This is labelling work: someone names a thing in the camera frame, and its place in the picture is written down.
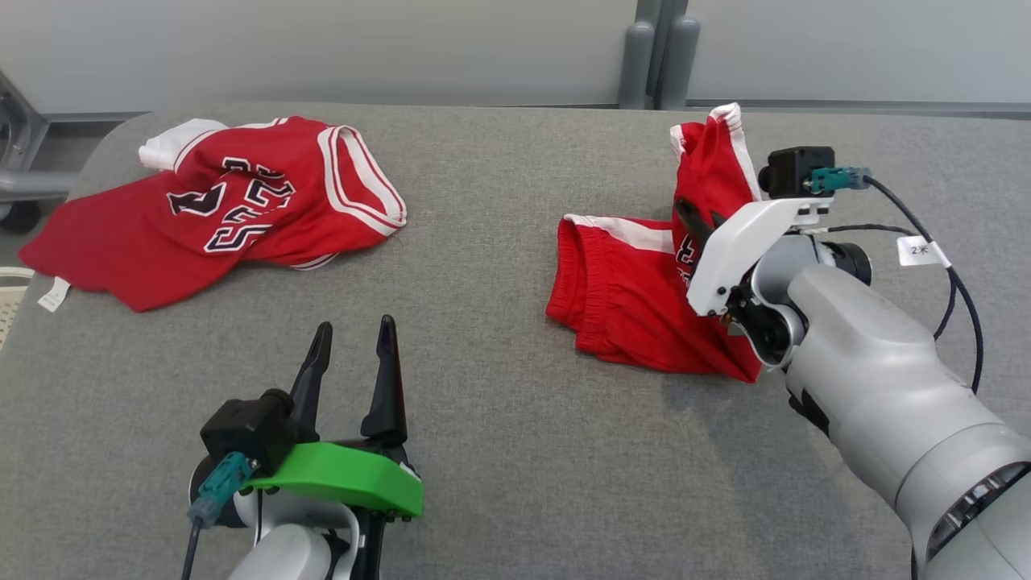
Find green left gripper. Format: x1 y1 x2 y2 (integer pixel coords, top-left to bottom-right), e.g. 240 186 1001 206
246 315 424 521

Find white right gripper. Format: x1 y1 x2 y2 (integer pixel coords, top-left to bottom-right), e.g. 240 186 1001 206
675 197 835 317

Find red shorts with white trim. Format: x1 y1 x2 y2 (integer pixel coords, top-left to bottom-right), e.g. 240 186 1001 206
546 102 765 384

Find red basketball jersey white sleeves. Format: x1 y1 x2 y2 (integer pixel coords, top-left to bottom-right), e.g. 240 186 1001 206
18 115 408 314

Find white laundry basket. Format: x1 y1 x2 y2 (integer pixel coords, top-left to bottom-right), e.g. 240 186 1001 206
0 267 35 350

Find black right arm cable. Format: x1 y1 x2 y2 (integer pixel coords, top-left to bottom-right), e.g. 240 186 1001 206
809 164 986 396

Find grey partition post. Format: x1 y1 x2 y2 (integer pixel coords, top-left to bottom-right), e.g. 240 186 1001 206
618 0 702 112

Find white printed cable label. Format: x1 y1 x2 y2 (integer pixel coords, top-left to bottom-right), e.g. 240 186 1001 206
896 234 952 269

